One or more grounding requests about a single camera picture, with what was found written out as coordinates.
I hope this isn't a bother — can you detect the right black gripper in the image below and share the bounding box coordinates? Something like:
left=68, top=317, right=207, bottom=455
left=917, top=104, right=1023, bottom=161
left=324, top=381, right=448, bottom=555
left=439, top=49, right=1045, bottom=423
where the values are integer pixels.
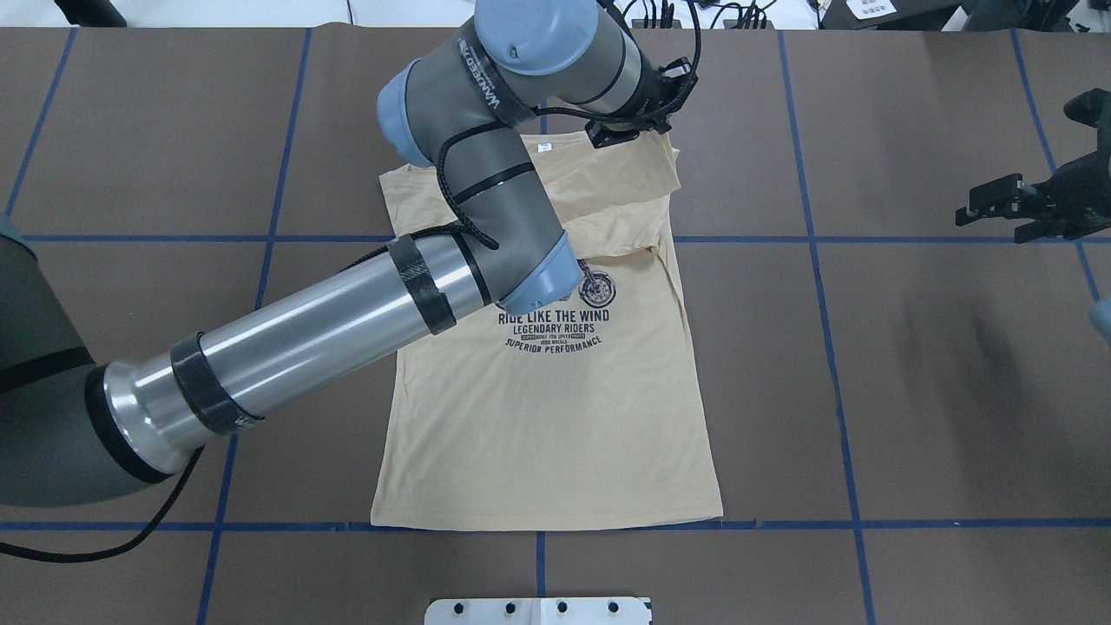
left=955, top=153, right=1110, bottom=244

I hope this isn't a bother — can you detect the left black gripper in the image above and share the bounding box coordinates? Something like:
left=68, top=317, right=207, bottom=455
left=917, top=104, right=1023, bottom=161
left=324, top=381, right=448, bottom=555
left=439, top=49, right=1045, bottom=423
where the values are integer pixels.
left=587, top=117, right=669, bottom=148

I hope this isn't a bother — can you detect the beige long sleeve shirt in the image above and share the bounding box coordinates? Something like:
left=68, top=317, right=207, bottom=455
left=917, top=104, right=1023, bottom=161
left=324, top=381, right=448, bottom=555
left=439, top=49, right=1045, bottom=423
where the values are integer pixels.
left=370, top=132, right=723, bottom=531

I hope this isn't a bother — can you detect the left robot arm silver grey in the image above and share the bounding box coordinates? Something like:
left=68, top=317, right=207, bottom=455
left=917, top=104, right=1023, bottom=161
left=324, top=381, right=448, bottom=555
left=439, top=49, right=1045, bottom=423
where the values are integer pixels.
left=1, top=1, right=701, bottom=507

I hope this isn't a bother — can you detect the black label printer device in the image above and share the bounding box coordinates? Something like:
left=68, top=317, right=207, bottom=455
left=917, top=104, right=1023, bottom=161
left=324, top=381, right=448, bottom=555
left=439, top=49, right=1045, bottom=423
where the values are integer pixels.
left=818, top=1, right=1078, bottom=32

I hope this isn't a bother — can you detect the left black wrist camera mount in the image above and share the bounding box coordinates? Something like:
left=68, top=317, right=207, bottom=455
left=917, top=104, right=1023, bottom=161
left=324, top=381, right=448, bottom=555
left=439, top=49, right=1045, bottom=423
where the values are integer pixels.
left=635, top=56, right=698, bottom=134

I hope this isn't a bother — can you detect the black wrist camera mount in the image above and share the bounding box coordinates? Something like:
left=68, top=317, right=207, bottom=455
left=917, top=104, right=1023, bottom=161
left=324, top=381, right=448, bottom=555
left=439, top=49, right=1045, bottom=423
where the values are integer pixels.
left=1063, top=88, right=1110, bottom=155
left=635, top=56, right=698, bottom=134

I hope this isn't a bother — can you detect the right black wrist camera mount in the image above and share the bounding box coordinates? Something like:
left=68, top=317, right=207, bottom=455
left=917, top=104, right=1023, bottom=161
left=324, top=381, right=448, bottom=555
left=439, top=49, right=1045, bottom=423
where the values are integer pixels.
left=1063, top=88, right=1110, bottom=155

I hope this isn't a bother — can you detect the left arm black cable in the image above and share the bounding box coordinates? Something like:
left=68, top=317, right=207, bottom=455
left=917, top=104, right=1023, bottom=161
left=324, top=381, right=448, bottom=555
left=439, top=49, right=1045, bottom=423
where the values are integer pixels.
left=0, top=0, right=704, bottom=563

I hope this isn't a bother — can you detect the white camera pole base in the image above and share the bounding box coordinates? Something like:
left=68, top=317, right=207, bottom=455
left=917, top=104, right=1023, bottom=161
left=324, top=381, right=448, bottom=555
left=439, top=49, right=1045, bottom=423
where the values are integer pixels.
left=424, top=596, right=654, bottom=624

